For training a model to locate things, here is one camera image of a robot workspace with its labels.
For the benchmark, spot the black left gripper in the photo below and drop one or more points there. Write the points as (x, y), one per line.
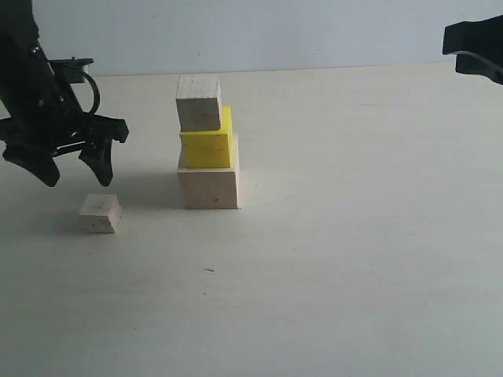
(44, 114)

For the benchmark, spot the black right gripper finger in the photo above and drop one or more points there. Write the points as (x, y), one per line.
(468, 65)
(480, 39)

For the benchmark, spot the small wooden cube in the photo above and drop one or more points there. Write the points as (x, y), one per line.
(101, 213)

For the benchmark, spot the medium wooden cube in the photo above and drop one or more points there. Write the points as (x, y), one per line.
(199, 102)

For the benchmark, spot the large pale wooden cube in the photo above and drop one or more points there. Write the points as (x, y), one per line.
(210, 188)

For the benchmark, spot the yellow cube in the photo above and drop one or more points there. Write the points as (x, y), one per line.
(210, 149)

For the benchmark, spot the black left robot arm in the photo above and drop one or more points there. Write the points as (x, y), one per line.
(19, 31)

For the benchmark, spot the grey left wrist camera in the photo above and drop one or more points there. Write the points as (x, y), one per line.
(74, 69)

